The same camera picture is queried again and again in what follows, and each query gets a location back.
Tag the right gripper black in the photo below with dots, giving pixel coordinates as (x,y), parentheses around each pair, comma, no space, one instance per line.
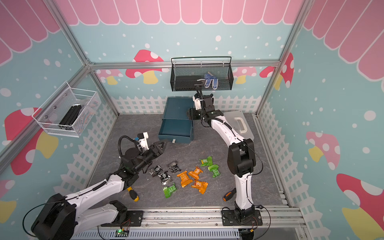
(193,111)

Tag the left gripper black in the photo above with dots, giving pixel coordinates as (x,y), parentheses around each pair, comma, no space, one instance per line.
(157,152)

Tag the teal top drawer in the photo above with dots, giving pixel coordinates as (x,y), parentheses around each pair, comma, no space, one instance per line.
(179,131)

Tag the dark teal drawer cabinet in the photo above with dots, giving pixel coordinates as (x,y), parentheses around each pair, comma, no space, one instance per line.
(177,108)

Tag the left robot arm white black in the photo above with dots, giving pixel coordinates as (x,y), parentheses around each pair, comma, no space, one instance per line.
(63,217)

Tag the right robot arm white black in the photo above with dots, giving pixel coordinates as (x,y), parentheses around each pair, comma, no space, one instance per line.
(241,152)

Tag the clear plastic storage box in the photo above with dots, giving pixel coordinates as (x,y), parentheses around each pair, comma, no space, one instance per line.
(238,122)

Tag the black box in mesh basket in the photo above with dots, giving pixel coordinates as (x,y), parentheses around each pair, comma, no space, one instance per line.
(186,83)

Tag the blue white item in basket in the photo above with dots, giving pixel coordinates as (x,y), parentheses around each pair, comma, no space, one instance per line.
(209,81)

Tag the orange cookie packet top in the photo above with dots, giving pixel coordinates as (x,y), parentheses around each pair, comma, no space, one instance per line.
(195,173)

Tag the green cookie packet bottom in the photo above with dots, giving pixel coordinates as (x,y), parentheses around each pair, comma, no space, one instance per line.
(168,191)

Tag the green cookie packet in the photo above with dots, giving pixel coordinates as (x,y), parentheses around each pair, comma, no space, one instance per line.
(168,191)
(215,170)
(207,162)

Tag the green cookie packet top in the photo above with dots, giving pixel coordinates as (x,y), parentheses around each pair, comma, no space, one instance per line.
(207,162)

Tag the yellow black screwdriver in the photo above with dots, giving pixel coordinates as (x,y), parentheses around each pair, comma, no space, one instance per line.
(133,194)

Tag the green cookie packet right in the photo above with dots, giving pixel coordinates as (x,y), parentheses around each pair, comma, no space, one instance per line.
(215,170)

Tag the orange cookie packet bottom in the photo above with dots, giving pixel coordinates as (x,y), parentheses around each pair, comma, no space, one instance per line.
(201,186)

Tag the orange black screwdriver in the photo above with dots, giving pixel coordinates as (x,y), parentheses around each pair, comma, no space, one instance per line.
(229,195)

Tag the green lit circuit board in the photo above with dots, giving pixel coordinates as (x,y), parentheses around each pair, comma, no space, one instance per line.
(122,233)

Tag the black device in white basket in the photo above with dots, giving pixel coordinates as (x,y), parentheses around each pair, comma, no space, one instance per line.
(70,117)

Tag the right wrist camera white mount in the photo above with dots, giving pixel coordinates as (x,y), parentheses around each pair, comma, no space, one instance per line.
(197,103)

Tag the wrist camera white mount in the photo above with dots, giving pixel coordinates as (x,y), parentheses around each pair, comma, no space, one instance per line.
(141,141)
(197,103)

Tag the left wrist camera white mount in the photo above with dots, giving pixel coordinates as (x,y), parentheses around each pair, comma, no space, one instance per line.
(141,141)

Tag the black wire mesh basket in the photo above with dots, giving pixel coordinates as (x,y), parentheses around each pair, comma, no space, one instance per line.
(221,67)

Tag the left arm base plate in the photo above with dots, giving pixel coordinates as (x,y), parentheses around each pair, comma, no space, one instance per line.
(126,219)

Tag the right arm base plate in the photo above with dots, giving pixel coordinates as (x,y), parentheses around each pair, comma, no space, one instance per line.
(235,218)

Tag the white wire wall basket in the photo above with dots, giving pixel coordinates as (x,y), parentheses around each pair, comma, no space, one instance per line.
(52,111)

